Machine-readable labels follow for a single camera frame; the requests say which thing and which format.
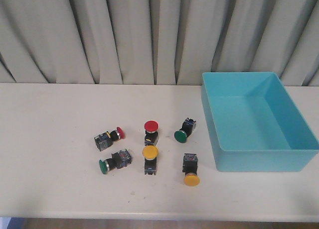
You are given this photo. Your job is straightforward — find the red push button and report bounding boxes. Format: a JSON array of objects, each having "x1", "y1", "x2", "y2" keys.
[
  {"x1": 144, "y1": 120, "x2": 159, "y2": 146},
  {"x1": 94, "y1": 126, "x2": 125, "y2": 151}
]

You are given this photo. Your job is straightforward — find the yellow push button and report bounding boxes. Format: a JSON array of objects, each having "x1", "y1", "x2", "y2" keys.
[
  {"x1": 182, "y1": 153, "x2": 200, "y2": 186},
  {"x1": 142, "y1": 145, "x2": 159, "y2": 175}
]

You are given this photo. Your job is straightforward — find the light blue plastic box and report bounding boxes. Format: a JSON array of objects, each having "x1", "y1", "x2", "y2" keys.
[{"x1": 201, "y1": 72, "x2": 319, "y2": 172}]

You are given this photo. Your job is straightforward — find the green push button right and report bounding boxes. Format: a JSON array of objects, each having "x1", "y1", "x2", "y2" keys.
[{"x1": 174, "y1": 118, "x2": 196, "y2": 143}]

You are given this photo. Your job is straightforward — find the green push button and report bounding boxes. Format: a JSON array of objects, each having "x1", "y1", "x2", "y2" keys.
[
  {"x1": 99, "y1": 149, "x2": 132, "y2": 174},
  {"x1": 174, "y1": 118, "x2": 196, "y2": 143}
]

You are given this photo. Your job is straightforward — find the green push button left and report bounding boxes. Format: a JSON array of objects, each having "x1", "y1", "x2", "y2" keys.
[{"x1": 99, "y1": 149, "x2": 132, "y2": 174}]

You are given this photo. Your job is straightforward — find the red push button lying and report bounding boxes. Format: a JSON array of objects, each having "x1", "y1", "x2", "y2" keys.
[{"x1": 94, "y1": 126, "x2": 125, "y2": 151}]

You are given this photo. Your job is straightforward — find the grey pleated curtain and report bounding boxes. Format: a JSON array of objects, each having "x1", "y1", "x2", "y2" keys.
[{"x1": 0, "y1": 0, "x2": 319, "y2": 86}]

